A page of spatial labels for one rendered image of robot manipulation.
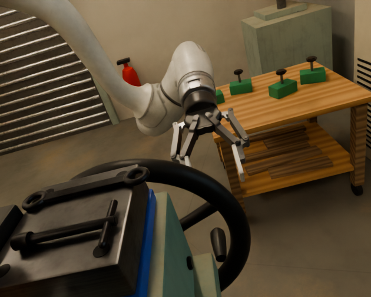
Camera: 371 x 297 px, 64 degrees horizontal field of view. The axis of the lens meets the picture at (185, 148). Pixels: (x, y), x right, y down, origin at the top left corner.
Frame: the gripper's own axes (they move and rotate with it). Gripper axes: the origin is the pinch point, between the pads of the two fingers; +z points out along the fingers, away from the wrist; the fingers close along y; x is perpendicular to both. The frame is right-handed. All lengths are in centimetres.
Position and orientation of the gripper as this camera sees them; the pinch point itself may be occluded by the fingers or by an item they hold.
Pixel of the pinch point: (214, 172)
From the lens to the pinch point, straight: 57.1
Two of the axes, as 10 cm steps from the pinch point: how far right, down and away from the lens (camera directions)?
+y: 9.6, -2.4, -1.1
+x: 2.4, 6.0, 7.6
